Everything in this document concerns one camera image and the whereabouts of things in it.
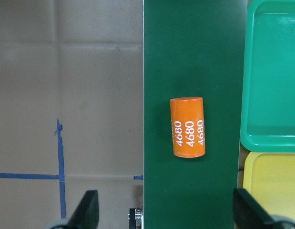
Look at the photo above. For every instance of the green conveyor belt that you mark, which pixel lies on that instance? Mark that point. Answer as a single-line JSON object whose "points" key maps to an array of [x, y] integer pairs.
{"points": [[191, 48]]}

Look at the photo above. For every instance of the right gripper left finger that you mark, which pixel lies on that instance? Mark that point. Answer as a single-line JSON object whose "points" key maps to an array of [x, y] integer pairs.
{"points": [[85, 216]]}

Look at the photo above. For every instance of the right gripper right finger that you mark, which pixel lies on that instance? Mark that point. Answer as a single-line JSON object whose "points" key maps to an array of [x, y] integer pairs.
{"points": [[249, 214]]}

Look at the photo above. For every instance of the green plastic tray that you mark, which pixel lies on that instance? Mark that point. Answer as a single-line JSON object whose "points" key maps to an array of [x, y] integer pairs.
{"points": [[268, 100]]}

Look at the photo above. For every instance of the yellow plastic tray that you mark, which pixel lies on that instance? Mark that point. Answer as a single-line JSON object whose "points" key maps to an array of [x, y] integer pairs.
{"points": [[270, 180]]}

